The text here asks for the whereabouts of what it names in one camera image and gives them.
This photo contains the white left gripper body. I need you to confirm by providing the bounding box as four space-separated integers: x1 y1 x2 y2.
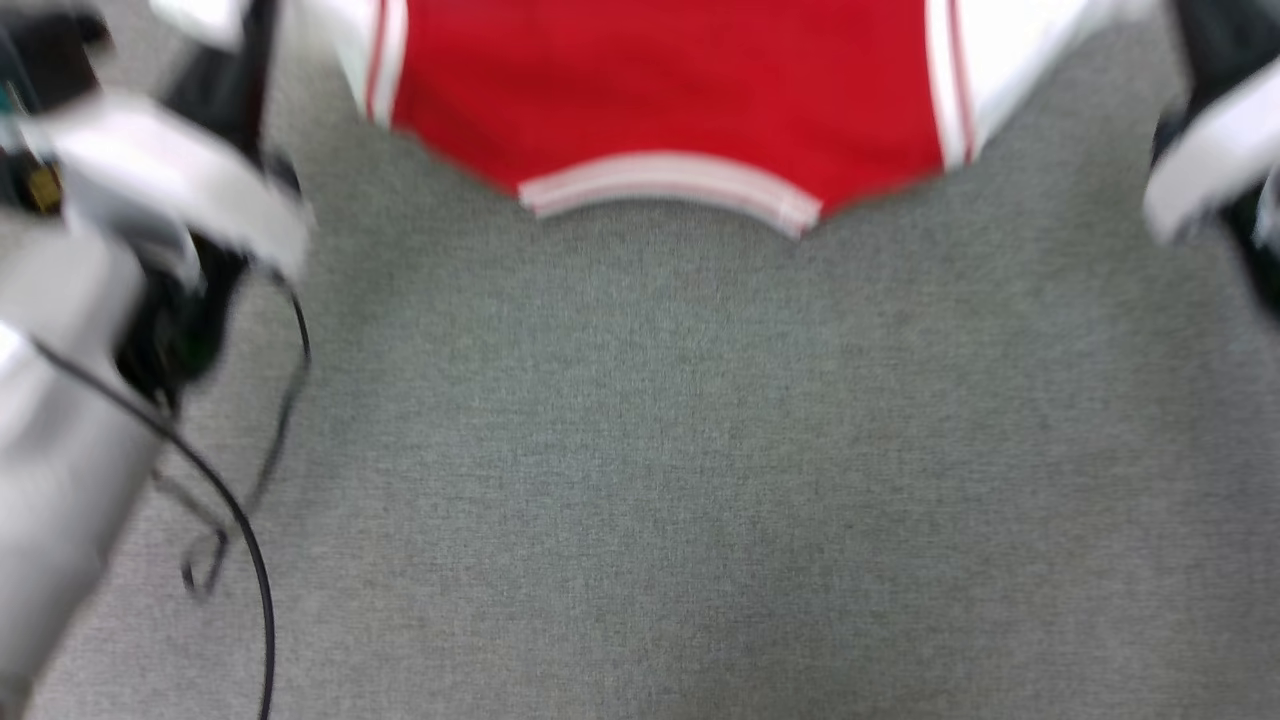
20 0 313 413

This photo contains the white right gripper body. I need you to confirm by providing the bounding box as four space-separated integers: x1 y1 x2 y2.
1143 0 1280 316

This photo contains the red and white basketball jersey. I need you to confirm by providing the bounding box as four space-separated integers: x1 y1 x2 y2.
300 0 1151 242

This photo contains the thin black cable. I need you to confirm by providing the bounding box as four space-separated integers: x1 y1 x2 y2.
150 278 313 603

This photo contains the thick black cable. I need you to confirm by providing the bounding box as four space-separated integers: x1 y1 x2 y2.
28 335 278 720

